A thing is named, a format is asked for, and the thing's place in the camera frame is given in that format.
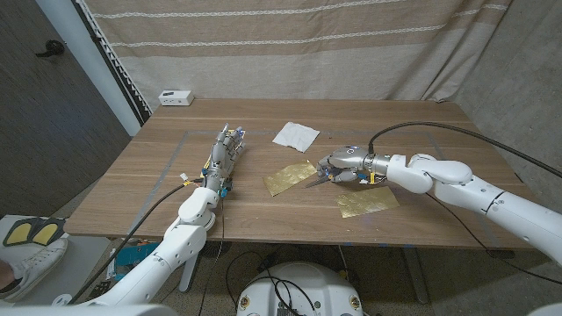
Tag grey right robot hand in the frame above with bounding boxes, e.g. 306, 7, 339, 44
315, 147, 392, 184

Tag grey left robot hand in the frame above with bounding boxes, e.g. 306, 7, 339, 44
201, 123, 246, 198

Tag grey orange-handled scissors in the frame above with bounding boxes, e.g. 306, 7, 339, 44
305, 169, 343, 189

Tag white tissue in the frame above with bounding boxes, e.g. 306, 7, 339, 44
271, 121, 321, 154

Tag grey tape outline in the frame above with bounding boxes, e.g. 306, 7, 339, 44
126, 128, 502, 248

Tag gold foil tape sheet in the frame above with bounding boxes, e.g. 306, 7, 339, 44
263, 160, 319, 198
335, 185, 400, 219

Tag white power strip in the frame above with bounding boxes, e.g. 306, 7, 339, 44
158, 90, 195, 107

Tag white table leg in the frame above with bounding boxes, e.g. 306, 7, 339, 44
178, 249, 202, 294

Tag teal box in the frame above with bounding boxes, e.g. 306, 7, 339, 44
114, 242, 159, 269

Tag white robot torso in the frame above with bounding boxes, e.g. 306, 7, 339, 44
235, 262, 364, 316

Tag grey table leg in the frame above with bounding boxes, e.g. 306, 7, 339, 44
401, 248, 430, 305

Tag black curtain edge strip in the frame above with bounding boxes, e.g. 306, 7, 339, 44
72, 0, 154, 126

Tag dark wooden door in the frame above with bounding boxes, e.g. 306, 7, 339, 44
0, 0, 133, 219

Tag yellow black foot pedal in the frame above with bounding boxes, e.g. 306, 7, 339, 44
31, 218, 66, 247
2, 218, 35, 248

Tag white sneaker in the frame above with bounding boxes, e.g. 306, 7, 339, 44
0, 238, 69, 303

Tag person bare ankle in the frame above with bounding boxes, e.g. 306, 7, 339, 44
0, 258, 17, 291

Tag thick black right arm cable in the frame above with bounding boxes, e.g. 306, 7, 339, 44
367, 121, 562, 180

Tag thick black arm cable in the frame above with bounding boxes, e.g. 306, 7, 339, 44
68, 177, 205, 304
367, 121, 562, 180

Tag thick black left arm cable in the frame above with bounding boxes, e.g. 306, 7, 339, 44
68, 177, 205, 304

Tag white door frame post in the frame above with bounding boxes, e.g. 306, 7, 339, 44
34, 0, 142, 137

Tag black door handle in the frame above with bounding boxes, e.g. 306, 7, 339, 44
34, 39, 66, 58

